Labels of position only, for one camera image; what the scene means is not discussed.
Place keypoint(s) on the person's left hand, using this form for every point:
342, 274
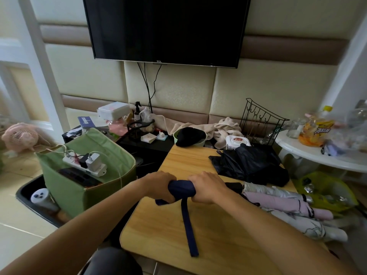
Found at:
156, 184

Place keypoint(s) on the person's right hand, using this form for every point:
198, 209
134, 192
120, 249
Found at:
210, 187

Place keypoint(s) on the person's right fingers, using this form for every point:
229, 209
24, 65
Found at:
196, 180

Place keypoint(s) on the person's left fingers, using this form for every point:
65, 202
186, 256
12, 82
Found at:
169, 178

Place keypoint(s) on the navy blue umbrella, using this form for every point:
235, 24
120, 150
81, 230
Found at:
182, 189

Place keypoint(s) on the person's right forearm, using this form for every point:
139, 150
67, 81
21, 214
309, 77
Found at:
272, 237

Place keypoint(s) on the person's left forearm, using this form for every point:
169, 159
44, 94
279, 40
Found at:
80, 226

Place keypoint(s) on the black low cabinet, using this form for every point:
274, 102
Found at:
149, 154

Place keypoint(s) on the black cloth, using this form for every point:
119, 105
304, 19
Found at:
189, 136

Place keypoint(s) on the small white card box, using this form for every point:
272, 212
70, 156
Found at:
148, 138

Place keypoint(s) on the black plastic bag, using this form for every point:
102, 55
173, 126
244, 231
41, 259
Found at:
249, 164

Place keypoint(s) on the white wet wipes pack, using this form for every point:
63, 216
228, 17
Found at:
236, 141

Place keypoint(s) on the beige towel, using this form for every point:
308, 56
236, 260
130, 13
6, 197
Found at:
223, 130

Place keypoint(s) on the black round metal holder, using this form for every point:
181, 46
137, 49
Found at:
134, 124

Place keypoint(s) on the pink packet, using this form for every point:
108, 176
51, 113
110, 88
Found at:
117, 128

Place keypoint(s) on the black spray bottle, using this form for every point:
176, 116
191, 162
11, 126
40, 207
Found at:
138, 111

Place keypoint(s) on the silver folded umbrella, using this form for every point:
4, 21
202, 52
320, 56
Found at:
272, 191

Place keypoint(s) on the green fabric storage bag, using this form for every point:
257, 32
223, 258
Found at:
94, 197

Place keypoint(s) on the white charger plug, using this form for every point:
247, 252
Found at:
93, 162

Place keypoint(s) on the black plug adapter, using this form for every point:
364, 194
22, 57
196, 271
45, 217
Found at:
83, 161

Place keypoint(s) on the white plastic box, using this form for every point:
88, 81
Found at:
113, 110

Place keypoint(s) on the pink folded umbrella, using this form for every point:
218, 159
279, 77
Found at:
283, 204

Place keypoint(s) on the white power strip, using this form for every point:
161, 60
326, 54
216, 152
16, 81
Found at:
71, 162

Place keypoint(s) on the blue and white box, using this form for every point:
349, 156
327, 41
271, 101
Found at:
86, 121

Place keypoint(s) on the person's dark clothed knee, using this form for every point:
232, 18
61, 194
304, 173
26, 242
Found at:
113, 263

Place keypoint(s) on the clear glass jar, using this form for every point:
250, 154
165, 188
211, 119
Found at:
295, 129

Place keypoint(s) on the white patterned folded umbrella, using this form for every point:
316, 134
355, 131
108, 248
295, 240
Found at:
306, 226

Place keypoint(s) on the white round table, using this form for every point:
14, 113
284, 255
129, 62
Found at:
315, 156

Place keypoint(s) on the orange snack bag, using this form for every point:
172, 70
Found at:
314, 131

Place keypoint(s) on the white round device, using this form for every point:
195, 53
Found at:
41, 196

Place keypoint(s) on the yellow-green plastic bag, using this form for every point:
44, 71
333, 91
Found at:
326, 191

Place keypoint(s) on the black plastic tray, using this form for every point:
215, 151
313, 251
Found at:
27, 194

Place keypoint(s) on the pink desk fan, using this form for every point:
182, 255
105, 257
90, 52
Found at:
21, 137

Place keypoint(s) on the clear plastic bag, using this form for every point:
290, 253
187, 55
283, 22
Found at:
351, 131

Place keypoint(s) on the black wall television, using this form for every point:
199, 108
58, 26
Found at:
166, 28

